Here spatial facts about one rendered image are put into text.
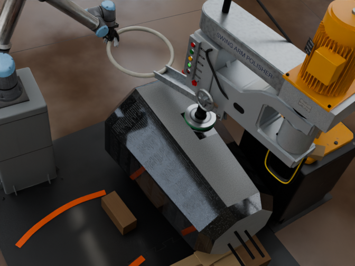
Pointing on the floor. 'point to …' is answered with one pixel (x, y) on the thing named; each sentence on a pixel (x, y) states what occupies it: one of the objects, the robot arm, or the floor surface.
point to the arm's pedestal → (26, 140)
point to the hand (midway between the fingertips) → (112, 44)
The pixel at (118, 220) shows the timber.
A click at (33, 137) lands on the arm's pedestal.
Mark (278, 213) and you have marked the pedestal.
